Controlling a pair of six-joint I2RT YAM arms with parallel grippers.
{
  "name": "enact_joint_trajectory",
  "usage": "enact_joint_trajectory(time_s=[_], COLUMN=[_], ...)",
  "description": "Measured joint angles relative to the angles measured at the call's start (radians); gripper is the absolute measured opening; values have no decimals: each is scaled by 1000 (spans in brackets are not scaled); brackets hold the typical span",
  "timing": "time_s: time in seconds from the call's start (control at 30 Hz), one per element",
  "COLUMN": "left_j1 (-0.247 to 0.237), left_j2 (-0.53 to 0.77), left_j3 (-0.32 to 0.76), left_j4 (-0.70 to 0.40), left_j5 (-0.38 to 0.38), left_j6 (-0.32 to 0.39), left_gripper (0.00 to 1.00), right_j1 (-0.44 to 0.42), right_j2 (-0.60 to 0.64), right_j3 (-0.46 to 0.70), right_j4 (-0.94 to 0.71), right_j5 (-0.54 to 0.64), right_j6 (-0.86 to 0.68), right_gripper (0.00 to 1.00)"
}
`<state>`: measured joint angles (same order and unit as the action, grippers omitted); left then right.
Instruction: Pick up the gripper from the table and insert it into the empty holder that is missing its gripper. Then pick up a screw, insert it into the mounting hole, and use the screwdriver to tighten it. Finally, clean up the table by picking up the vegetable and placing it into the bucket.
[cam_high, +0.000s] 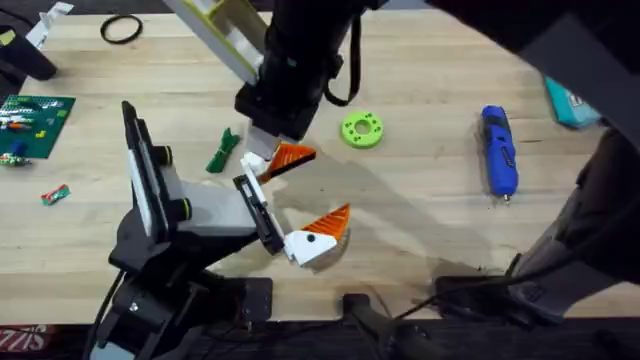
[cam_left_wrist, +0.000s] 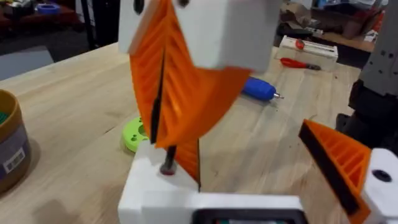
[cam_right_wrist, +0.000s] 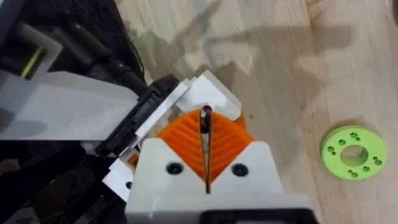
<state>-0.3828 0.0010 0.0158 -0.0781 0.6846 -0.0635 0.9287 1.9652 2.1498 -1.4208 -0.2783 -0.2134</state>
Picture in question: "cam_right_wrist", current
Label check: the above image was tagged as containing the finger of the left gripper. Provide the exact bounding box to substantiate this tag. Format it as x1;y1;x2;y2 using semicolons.
176;69;243;121
101;151;139;203

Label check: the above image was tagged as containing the green disc with holes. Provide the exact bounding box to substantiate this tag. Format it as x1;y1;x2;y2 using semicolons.
320;124;388;181

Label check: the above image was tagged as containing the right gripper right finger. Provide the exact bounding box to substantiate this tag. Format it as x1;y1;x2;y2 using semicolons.
206;107;284;198

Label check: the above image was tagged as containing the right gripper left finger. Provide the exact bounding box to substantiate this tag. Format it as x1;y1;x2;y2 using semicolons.
131;106;209;198

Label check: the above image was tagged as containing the black cable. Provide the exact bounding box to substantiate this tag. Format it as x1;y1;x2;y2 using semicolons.
70;21;148;95

